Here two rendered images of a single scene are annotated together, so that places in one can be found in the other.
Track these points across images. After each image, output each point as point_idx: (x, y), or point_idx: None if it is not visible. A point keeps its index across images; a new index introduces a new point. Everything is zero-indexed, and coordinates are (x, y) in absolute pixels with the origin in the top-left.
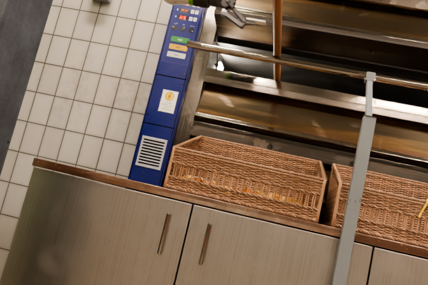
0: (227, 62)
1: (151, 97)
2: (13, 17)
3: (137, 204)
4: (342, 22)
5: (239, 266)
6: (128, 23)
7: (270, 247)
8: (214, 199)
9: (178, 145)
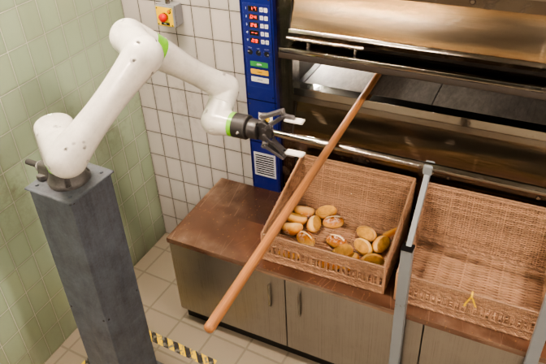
0: None
1: None
2: (95, 253)
3: None
4: (426, 36)
5: (327, 319)
6: (208, 44)
7: (346, 312)
8: (298, 279)
9: (266, 226)
